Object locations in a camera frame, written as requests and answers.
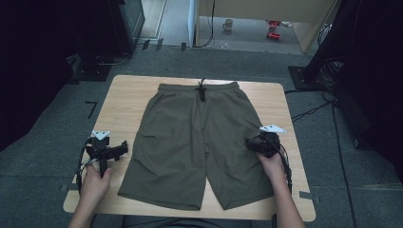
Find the small white object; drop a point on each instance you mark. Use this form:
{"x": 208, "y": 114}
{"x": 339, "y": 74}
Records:
{"x": 286, "y": 23}

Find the person's left hand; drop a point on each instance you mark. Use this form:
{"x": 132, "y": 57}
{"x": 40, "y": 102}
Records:
{"x": 93, "y": 185}

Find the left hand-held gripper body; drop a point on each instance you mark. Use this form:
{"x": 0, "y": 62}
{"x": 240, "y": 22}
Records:
{"x": 99, "y": 148}

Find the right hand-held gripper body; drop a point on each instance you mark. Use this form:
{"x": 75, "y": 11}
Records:
{"x": 268, "y": 142}

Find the person's right hand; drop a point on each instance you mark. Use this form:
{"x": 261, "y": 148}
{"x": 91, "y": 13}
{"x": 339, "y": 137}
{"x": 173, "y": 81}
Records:
{"x": 272, "y": 167}

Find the red toy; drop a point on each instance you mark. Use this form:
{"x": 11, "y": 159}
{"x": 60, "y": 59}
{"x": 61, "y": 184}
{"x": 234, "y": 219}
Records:
{"x": 273, "y": 35}
{"x": 273, "y": 23}

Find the person's lap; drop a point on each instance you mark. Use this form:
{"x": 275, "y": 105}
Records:
{"x": 187, "y": 223}

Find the beige mug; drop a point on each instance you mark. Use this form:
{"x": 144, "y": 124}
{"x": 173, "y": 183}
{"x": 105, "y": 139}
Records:
{"x": 227, "y": 24}

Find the olive green shorts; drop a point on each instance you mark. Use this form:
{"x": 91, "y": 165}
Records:
{"x": 190, "y": 136}

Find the grey tape strip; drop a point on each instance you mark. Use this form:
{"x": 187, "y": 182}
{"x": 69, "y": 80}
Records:
{"x": 309, "y": 195}
{"x": 70, "y": 187}

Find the black cabinet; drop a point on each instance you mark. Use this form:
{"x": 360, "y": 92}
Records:
{"x": 125, "y": 25}

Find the black stand base plate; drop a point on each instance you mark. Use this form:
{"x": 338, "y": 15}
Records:
{"x": 91, "y": 72}
{"x": 301, "y": 77}

